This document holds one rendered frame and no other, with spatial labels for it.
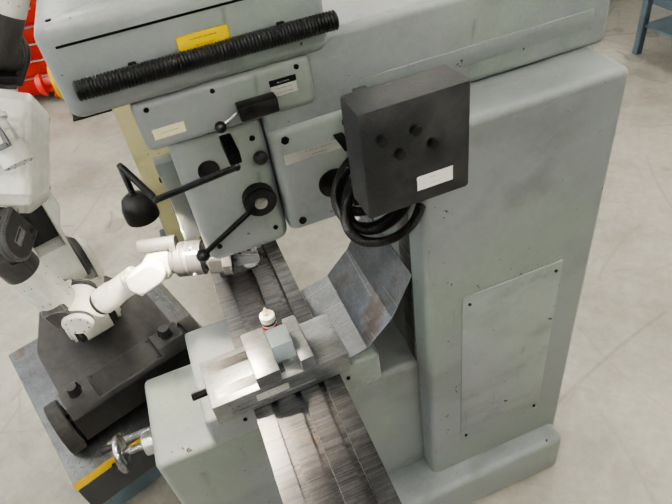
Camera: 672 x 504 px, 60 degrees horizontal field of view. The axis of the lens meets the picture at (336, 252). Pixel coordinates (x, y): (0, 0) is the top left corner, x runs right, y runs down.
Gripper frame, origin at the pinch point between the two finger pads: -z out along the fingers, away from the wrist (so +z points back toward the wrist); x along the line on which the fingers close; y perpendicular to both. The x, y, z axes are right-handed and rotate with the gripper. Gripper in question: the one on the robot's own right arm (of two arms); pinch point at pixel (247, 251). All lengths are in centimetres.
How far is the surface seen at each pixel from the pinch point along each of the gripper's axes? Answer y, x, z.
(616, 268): 122, 98, -151
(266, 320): 19.5, -5.8, -1.1
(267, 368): 16.7, -23.6, -2.9
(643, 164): 121, 180, -198
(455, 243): -1, -7, -50
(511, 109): -32, -3, -62
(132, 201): -26.6, -11.3, 17.1
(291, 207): -17.6, -7.6, -14.3
